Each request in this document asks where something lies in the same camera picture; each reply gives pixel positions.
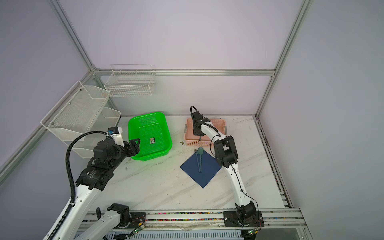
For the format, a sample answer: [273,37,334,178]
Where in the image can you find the pink plastic basket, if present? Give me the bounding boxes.
[184,118,227,147]

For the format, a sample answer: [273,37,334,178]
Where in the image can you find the white wire wall basket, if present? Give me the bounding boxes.
[105,65,157,97]

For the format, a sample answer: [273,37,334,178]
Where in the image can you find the dark blue paper napkin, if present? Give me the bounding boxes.
[180,150,221,188]

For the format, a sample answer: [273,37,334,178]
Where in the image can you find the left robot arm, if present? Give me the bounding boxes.
[44,137,140,240]

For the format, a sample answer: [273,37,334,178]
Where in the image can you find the green plastic basket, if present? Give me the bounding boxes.
[128,112,173,162]

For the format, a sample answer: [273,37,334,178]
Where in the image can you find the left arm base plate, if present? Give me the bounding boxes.
[118,212,146,229]

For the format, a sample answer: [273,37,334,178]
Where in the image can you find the aluminium mounting rail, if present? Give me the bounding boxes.
[88,206,307,235]

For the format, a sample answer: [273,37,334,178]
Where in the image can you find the white mesh shelf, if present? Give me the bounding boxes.
[72,107,121,159]
[41,81,110,142]

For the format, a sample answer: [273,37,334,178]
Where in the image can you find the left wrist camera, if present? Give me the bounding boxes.
[108,127,124,146]

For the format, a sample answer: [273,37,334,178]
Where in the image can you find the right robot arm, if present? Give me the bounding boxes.
[192,117,259,227]

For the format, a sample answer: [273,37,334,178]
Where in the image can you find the white mesh lower shelf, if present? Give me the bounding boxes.
[72,107,121,159]

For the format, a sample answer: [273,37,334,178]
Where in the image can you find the white mesh upper shelf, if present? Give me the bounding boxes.
[41,81,110,142]

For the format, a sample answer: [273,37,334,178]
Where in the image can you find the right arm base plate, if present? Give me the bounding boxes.
[223,211,265,228]

